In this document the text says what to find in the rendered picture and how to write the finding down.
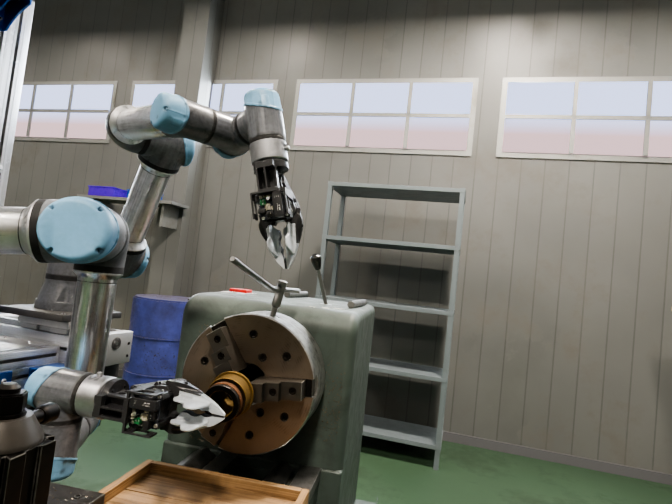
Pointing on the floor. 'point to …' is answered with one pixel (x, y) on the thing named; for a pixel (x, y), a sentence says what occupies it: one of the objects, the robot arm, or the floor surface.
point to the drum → (154, 338)
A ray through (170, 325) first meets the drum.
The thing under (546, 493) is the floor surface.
